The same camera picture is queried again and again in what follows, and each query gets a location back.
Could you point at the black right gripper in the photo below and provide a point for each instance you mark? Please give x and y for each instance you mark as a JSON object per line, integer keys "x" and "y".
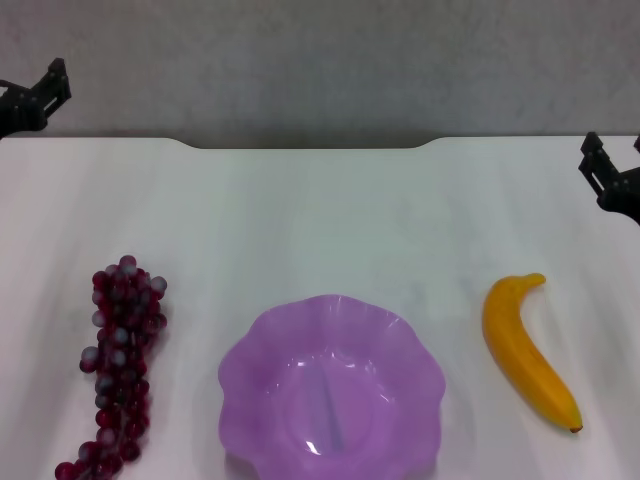
{"x": 625, "y": 195}

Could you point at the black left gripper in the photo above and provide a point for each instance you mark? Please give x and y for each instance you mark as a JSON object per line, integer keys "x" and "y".
{"x": 20, "y": 110}

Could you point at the red grape bunch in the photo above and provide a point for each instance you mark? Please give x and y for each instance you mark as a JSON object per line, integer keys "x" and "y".
{"x": 120, "y": 330}

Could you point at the yellow banana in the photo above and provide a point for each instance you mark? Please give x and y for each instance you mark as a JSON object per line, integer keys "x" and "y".
{"x": 520, "y": 350}

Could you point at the purple wavy plastic bowl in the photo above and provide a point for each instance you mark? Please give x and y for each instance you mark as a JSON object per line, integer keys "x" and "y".
{"x": 310, "y": 345}

